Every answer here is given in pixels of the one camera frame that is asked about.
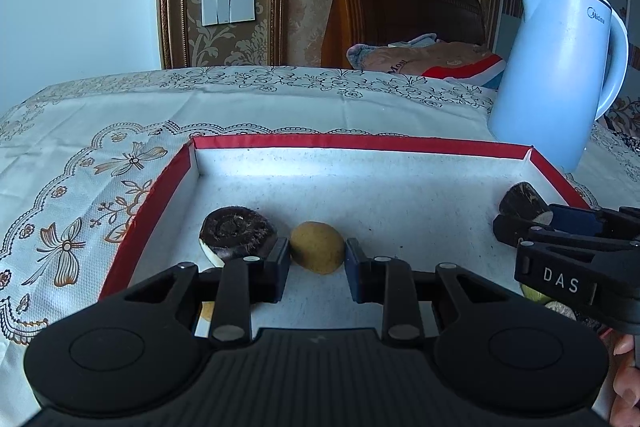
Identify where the printed brown pillow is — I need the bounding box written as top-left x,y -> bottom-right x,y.
347,34 -> 493,75

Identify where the person's right hand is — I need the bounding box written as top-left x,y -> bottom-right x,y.
610,335 -> 640,425

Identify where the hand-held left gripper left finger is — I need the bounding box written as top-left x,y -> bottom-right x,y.
107,237 -> 292,348

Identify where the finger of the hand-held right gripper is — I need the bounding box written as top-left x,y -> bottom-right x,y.
492,214 -> 640,258
547,204 -> 640,242

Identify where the white wall light switch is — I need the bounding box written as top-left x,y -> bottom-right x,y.
201,0 -> 257,26

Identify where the red cardboard box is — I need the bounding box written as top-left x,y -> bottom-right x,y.
97,134 -> 616,340

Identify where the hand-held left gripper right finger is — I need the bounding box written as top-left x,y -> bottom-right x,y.
345,237 -> 521,348

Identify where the green sugarcane piece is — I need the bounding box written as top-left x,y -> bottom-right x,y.
520,283 -> 578,322

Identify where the white electric kettle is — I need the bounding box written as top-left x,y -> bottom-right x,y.
487,0 -> 630,172

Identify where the brown kiwi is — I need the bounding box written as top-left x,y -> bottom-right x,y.
289,221 -> 347,275

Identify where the striped colourful blanket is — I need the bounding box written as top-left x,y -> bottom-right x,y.
425,54 -> 506,90

